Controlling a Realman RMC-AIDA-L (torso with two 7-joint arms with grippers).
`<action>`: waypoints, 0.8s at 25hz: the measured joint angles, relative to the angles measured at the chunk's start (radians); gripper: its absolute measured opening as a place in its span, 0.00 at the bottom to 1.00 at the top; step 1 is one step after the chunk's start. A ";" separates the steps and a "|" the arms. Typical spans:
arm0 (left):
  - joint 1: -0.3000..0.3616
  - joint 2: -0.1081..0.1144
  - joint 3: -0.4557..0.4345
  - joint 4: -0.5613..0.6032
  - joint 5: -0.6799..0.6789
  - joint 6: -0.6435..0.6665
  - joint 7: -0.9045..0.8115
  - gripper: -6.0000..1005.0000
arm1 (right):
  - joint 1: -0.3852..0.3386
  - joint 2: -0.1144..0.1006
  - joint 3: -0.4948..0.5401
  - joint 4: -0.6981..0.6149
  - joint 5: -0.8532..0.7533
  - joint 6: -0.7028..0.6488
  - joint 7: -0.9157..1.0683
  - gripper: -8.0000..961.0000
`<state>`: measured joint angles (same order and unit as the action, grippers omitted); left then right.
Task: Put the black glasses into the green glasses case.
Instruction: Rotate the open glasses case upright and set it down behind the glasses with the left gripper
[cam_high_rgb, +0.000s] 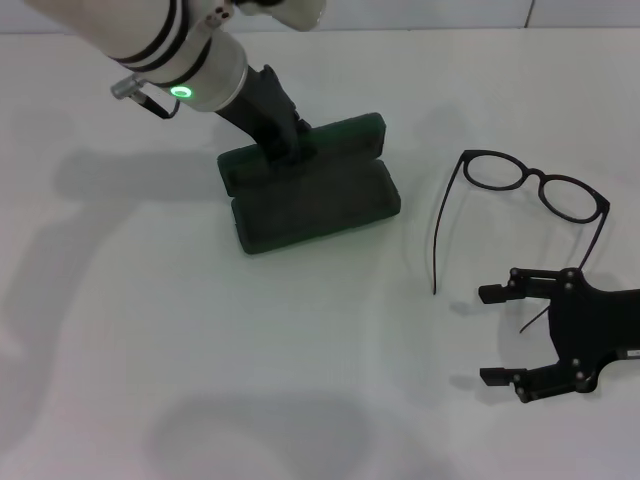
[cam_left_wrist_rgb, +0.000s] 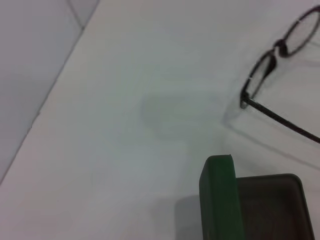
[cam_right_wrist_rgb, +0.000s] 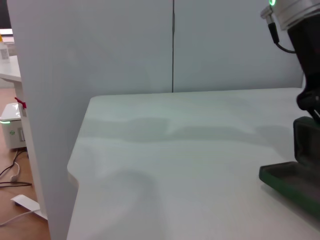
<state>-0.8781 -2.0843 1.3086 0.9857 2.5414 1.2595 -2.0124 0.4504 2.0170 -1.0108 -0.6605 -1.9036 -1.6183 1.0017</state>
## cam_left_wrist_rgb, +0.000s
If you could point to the black glasses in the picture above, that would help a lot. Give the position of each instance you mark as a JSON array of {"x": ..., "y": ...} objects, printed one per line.
[{"x": 281, "y": 47}]

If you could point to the green glasses case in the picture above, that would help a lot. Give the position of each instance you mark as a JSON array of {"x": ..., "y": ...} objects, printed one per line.
[{"x": 220, "y": 200}]

